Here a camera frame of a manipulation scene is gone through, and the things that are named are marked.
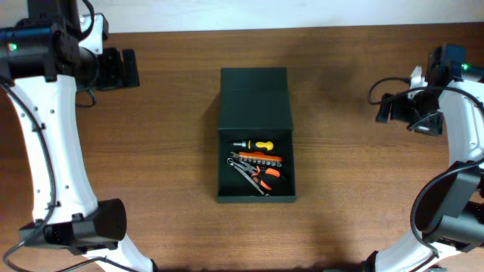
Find dark green box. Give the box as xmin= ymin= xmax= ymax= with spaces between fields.
xmin=217 ymin=67 xmax=296 ymax=203

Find orange socket bit rail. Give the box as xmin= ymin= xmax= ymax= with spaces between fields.
xmin=237 ymin=152 xmax=283 ymax=167

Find silver metal wrench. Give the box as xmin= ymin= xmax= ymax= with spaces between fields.
xmin=226 ymin=158 xmax=268 ymax=196

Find yellow black screwdriver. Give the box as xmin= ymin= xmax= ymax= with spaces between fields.
xmin=231 ymin=140 xmax=274 ymax=151

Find orange black long-nose pliers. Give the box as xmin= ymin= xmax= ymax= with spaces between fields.
xmin=239 ymin=162 xmax=289 ymax=195

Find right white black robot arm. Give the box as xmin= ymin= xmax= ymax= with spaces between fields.
xmin=360 ymin=44 xmax=483 ymax=271

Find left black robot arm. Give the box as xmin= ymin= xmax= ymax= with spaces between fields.
xmin=1 ymin=0 xmax=157 ymax=271

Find right black camera cable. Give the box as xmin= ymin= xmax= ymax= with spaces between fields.
xmin=366 ymin=76 xmax=484 ymax=272

